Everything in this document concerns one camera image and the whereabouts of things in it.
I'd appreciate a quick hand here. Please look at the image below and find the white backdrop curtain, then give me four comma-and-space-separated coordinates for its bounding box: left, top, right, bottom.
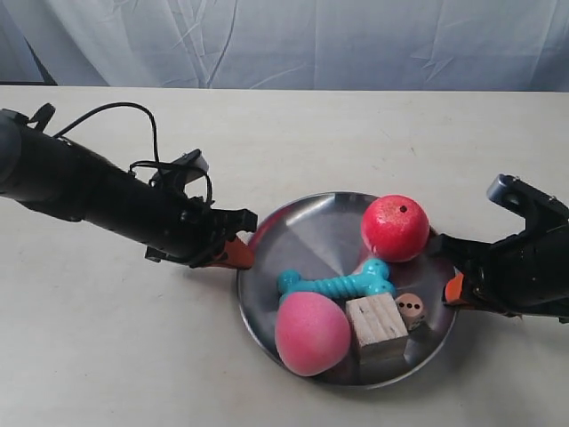
1, 1, 568, 92

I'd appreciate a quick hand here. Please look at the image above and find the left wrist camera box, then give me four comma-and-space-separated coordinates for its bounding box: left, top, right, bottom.
148, 149, 209, 190

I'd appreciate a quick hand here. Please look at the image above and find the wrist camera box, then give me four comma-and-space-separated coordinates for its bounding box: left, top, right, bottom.
148, 149, 209, 190
486, 173, 568, 224

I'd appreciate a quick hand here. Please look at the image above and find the red toy apple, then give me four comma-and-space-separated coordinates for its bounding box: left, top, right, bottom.
360, 195, 430, 262

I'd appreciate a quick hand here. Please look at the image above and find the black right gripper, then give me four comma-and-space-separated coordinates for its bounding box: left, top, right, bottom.
429, 225, 568, 318

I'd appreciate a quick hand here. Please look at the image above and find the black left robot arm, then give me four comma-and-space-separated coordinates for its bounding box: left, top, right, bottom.
1, 103, 258, 270

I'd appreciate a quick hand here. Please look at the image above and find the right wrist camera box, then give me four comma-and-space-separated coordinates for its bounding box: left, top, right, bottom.
486, 173, 568, 224

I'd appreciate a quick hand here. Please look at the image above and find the teal rubber bone toy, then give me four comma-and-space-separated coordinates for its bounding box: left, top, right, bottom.
276, 258, 397, 300

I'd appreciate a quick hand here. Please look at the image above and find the pink foam peach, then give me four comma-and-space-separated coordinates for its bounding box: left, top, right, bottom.
275, 292, 351, 377

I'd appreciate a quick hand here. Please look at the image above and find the small wooden die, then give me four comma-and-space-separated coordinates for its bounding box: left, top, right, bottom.
395, 293, 426, 331

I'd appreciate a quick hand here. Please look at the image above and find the wooden cube block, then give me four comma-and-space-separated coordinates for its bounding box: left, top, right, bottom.
346, 293, 409, 364

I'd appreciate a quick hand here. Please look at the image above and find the large round metal plate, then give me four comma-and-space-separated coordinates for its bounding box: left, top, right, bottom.
236, 191, 456, 389

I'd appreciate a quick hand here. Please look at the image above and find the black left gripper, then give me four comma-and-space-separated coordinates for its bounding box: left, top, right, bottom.
145, 197, 258, 270

